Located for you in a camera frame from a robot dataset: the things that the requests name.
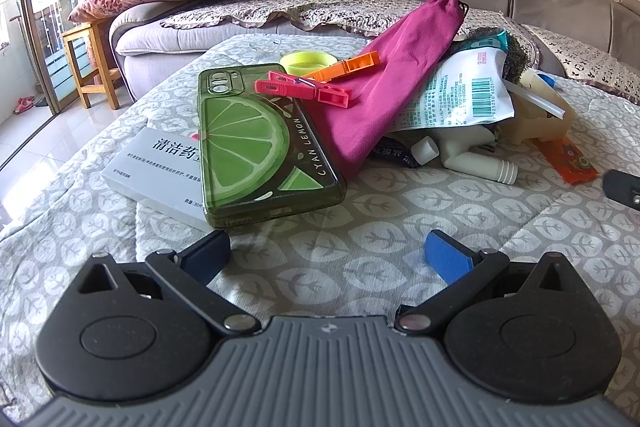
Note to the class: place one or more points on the steel wool scrubber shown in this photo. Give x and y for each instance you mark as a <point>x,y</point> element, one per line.
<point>520,57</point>

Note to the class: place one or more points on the sliding glass door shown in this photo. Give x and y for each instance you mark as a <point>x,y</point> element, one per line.
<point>30,7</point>

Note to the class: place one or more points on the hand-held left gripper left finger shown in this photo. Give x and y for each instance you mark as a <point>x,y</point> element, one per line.
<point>207,253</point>

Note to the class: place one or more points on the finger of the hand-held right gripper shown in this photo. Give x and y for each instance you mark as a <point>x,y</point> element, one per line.
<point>622,189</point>

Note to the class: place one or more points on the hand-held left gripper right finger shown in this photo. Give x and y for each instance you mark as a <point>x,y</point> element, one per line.
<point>447,258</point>

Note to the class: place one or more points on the white plastic strip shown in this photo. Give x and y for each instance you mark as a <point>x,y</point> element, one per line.
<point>540,99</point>

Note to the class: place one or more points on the wooden stool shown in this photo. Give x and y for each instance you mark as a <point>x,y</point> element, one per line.
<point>85,57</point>

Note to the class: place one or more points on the white cardboard box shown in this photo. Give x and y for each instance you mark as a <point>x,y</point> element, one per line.
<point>150,167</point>

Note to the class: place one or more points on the orange clothespin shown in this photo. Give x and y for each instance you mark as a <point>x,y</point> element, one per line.
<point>355,63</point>

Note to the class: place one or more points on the white printed wipes packet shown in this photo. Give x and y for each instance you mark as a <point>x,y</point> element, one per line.
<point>450,92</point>

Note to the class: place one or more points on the short floral quilted sofa cover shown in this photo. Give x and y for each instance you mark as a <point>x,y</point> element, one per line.
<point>590,57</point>

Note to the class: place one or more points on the pink slippers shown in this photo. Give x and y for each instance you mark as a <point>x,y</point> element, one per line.
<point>24,105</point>

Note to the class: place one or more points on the orange sachet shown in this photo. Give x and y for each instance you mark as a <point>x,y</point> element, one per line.
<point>570,159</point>

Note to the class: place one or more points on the white plastic bottle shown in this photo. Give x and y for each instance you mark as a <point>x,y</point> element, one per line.
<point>475,157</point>

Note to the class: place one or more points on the green lemon-print phone case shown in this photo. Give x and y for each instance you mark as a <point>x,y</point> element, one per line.
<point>250,147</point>

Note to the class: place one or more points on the pink clothespin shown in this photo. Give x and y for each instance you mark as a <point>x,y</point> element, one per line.
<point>325,96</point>

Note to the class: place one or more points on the yellow-green plastic lid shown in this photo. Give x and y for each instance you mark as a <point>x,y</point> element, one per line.
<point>300,59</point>

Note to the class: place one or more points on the dark printed sachet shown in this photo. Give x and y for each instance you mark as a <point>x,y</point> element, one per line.
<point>395,152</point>

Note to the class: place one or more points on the long floral quilted sofa cover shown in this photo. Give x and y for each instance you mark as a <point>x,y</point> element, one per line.
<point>280,9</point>

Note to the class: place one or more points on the magenta cloth pouch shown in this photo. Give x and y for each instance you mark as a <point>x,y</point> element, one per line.
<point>390,82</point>

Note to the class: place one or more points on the beige plastic container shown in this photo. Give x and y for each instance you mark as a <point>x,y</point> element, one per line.
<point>540,122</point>

